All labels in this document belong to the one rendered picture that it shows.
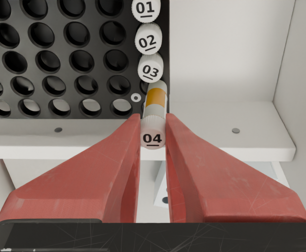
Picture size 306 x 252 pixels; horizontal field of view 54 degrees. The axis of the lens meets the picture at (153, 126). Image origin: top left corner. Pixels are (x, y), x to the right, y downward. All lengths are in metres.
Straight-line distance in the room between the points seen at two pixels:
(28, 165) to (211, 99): 0.27
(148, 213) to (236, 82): 0.27
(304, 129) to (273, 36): 0.07
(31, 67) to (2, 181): 0.33
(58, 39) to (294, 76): 0.15
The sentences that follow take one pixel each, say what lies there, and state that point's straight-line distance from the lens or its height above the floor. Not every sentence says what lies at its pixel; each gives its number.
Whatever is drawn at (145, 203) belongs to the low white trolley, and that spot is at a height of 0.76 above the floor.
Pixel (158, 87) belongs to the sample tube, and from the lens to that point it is 0.15.
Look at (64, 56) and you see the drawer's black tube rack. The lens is 0.17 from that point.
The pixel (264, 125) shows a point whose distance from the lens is 0.23.
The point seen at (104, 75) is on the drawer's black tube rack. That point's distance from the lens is 0.17.
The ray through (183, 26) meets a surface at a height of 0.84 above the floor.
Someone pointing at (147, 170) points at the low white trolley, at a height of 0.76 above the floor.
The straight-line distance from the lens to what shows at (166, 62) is 0.16.
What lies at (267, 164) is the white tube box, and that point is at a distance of 0.38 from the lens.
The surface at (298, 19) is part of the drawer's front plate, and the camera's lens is 0.22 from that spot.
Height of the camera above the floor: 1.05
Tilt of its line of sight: 55 degrees down
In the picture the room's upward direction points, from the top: 175 degrees counter-clockwise
